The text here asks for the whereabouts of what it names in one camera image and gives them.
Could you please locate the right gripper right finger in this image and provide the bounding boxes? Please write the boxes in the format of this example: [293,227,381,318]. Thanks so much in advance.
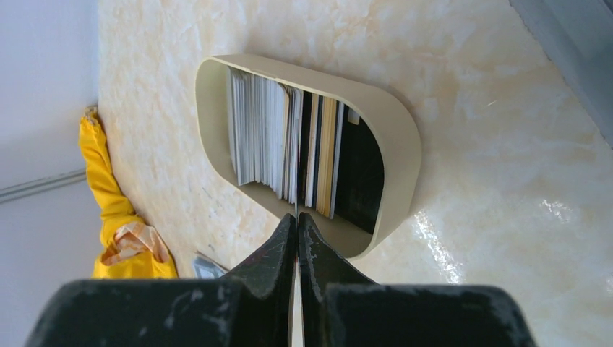
[297,213,374,346]

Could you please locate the yellow cloth garment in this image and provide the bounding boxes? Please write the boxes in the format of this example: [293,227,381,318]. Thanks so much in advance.
[78,106,179,279]

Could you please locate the striped cards in tray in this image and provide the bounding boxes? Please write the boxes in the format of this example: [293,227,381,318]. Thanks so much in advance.
[226,67,384,233]

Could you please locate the black credit card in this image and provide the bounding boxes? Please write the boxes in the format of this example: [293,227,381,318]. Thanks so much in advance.
[293,88,304,288]

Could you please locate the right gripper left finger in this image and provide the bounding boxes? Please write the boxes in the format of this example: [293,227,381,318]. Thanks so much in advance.
[222,214,298,346]

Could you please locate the clear plastic card holder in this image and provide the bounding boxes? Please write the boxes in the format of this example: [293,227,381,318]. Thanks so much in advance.
[192,252,228,280]

